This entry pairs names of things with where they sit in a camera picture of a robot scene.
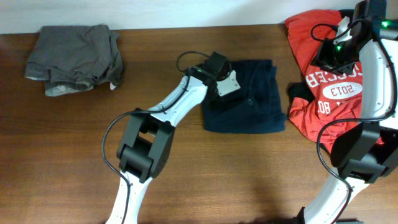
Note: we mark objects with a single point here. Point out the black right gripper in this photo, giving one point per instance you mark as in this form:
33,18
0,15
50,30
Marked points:
322,60

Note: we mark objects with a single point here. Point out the black garment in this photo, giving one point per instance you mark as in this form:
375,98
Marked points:
304,47

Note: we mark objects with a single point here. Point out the grey folded garment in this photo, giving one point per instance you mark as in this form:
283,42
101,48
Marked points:
72,59

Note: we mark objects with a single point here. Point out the navy blue shorts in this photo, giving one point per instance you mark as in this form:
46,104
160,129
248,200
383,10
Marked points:
255,108

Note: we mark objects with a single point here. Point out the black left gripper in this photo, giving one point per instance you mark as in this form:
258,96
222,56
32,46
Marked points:
218,96

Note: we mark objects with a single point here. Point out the red soccer t-shirt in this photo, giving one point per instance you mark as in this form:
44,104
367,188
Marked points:
337,98

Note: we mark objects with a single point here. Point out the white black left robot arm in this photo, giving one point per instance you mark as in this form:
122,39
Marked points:
147,139

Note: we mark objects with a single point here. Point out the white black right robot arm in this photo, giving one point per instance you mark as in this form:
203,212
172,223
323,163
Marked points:
369,150

